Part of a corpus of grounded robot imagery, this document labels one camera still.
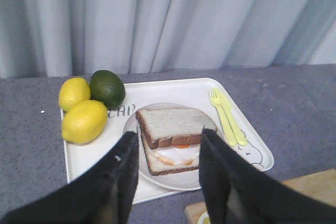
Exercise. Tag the wooden cutting board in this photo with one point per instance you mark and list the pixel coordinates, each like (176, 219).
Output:
(319, 186)

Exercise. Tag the yellow lemon slice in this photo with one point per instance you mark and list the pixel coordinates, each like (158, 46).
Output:
(204, 218)

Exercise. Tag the grey curtain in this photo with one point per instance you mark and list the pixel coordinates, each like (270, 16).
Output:
(54, 38)

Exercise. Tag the bread slice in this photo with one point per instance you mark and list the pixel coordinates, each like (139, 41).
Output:
(156, 168)
(173, 126)

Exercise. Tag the front yellow lemon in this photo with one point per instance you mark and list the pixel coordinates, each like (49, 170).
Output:
(84, 122)

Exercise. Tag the fried egg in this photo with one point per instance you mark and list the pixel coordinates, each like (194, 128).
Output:
(175, 155)

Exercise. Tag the rear yellow lemon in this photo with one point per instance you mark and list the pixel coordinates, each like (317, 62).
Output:
(72, 92)

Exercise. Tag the white round plate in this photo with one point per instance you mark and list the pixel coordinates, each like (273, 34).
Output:
(179, 181)

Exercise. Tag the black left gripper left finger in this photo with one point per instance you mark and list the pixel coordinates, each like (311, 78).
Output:
(103, 194)

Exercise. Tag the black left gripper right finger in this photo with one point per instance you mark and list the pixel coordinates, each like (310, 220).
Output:
(229, 182)

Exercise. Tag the white rectangular tray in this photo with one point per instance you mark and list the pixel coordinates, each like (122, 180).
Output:
(190, 92)

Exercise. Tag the yellow plastic fork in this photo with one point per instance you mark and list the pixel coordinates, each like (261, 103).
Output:
(227, 130)

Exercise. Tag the green lime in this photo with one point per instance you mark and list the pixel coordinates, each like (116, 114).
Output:
(107, 87)

